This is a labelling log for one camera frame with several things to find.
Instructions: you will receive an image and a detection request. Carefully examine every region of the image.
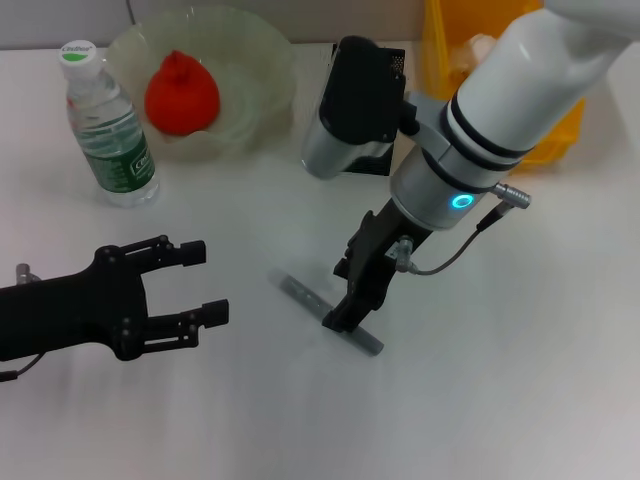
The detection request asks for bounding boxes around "grey marker pen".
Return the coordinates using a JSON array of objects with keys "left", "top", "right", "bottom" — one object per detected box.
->
[{"left": 269, "top": 268, "right": 385, "bottom": 357}]

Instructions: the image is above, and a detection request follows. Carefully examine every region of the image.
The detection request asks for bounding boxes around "yellow plastic bin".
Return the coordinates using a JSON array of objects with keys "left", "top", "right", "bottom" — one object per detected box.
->
[{"left": 419, "top": 0, "right": 586, "bottom": 174}]

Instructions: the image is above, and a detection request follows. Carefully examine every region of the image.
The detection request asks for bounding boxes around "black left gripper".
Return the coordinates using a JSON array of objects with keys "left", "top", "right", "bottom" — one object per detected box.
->
[{"left": 0, "top": 234, "right": 231, "bottom": 362}]

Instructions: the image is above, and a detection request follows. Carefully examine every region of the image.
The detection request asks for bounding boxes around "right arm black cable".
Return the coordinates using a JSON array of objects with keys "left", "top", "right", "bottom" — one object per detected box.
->
[{"left": 389, "top": 182, "right": 534, "bottom": 277}]

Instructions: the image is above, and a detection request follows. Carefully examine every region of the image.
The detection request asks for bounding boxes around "clear green-label water bottle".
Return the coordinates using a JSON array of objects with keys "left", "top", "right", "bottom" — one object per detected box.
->
[{"left": 58, "top": 38, "right": 161, "bottom": 209}]

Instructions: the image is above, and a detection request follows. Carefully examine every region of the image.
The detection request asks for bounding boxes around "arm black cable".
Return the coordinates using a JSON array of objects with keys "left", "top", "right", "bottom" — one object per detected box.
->
[
  {"left": 389, "top": 182, "right": 534, "bottom": 277},
  {"left": 0, "top": 352, "right": 46, "bottom": 384}
]

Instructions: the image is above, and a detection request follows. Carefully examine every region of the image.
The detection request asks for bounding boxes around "black mesh pen holder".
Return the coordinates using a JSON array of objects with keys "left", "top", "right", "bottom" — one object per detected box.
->
[{"left": 329, "top": 42, "right": 406, "bottom": 177}]

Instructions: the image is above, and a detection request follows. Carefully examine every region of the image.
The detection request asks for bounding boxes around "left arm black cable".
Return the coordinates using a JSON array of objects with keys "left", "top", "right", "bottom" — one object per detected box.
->
[{"left": 0, "top": 352, "right": 46, "bottom": 384}]

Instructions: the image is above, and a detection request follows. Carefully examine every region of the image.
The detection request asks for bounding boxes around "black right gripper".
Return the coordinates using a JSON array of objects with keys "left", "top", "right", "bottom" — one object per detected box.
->
[{"left": 321, "top": 197, "right": 434, "bottom": 335}]

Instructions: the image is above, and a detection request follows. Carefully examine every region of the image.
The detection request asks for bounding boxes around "red-orange fruit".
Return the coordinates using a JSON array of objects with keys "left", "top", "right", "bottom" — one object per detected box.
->
[{"left": 144, "top": 49, "right": 222, "bottom": 136}]

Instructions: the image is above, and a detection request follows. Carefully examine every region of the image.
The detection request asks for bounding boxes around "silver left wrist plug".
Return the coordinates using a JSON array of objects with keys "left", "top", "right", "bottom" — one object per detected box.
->
[{"left": 14, "top": 263, "right": 41, "bottom": 286}]

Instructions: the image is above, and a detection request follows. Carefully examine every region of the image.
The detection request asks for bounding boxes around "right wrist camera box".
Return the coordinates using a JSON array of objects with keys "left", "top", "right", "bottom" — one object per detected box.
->
[{"left": 299, "top": 34, "right": 419, "bottom": 180}]

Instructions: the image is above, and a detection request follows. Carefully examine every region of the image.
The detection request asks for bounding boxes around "translucent green glass fruit plate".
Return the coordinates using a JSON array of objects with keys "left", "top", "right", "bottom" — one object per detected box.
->
[{"left": 102, "top": 5, "right": 299, "bottom": 164}]

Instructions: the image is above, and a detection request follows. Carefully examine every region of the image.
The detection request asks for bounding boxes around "white paper ball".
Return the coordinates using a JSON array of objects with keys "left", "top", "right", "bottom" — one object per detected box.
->
[{"left": 449, "top": 32, "right": 501, "bottom": 81}]

